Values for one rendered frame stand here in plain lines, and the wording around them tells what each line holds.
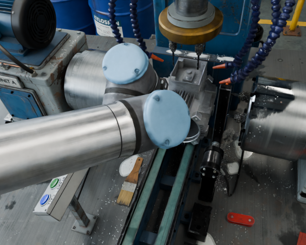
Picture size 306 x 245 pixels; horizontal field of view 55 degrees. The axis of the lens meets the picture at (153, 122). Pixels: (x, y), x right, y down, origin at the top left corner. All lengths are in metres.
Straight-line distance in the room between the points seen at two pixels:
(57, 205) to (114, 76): 0.40
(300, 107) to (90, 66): 0.66
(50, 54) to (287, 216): 0.98
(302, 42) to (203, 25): 2.54
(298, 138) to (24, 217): 0.93
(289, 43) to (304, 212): 2.35
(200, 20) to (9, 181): 0.61
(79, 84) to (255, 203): 0.72
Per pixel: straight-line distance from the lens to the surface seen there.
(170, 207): 0.93
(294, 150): 0.94
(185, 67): 1.04
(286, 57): 1.69
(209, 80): 1.04
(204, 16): 0.83
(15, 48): 1.16
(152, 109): 0.42
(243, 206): 1.09
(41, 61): 1.08
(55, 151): 0.39
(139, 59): 0.58
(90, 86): 1.00
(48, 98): 1.10
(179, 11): 0.83
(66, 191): 0.84
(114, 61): 0.59
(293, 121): 0.90
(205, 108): 0.95
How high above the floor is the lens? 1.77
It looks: 49 degrees down
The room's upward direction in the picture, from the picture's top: 6 degrees counter-clockwise
